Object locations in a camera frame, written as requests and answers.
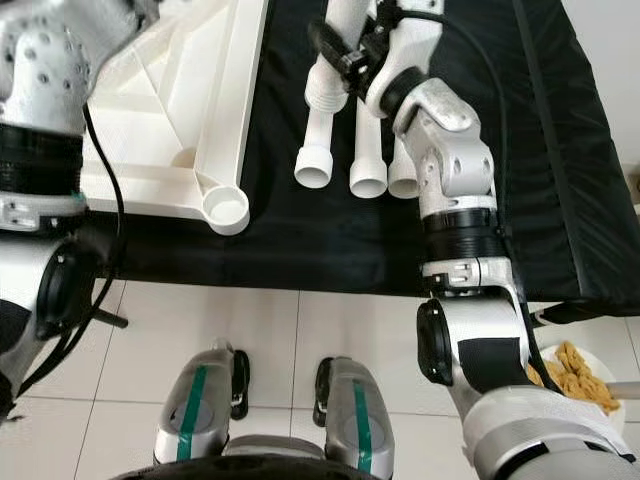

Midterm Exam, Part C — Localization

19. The black robot foot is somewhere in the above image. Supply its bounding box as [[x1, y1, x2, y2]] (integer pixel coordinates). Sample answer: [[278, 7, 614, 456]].
[[313, 358, 336, 411], [228, 350, 251, 419]]

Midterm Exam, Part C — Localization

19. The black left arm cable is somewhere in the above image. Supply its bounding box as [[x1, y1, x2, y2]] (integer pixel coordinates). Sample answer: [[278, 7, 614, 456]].
[[82, 100, 126, 396]]

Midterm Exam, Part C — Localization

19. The yellow crumpled cloth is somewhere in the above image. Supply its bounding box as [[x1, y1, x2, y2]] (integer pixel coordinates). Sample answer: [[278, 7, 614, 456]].
[[525, 340, 623, 414]]

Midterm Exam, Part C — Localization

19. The grey bar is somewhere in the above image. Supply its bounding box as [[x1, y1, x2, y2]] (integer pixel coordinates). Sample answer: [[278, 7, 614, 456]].
[[603, 380, 640, 399]]

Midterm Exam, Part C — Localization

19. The white round plate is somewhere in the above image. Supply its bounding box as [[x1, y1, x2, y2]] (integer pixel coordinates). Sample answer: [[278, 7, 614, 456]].
[[525, 335, 629, 416]]

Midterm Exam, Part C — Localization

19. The black robot right foot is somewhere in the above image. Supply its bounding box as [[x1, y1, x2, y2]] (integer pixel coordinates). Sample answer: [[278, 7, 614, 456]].
[[313, 358, 336, 411]]

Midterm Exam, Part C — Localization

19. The black robot left foot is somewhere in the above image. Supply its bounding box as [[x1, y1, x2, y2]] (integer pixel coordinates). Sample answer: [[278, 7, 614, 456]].
[[228, 350, 251, 419]]

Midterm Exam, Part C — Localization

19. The white plastic children table top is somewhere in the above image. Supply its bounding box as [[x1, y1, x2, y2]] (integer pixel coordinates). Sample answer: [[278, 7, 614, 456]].
[[80, 0, 271, 237]]

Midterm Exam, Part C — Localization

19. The black robot torso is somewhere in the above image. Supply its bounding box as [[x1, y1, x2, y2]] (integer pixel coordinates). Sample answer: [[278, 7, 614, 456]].
[[110, 435, 471, 480]]

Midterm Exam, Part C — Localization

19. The silver robot right leg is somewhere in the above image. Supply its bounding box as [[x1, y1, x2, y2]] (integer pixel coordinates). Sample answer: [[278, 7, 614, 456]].
[[320, 357, 398, 476]]

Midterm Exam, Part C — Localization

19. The black table cloth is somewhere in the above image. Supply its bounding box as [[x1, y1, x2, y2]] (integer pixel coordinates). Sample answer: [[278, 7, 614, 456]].
[[0, 0, 640, 326]]

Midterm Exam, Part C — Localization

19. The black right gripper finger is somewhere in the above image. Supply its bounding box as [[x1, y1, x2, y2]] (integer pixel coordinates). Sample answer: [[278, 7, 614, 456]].
[[307, 18, 361, 79]]

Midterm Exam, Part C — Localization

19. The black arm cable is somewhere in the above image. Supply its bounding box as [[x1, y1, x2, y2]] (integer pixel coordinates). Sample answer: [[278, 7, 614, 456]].
[[390, 5, 561, 396], [82, 100, 126, 396]]

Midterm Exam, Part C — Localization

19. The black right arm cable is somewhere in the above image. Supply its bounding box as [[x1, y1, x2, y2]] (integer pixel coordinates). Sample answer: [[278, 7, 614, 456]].
[[390, 5, 561, 396]]

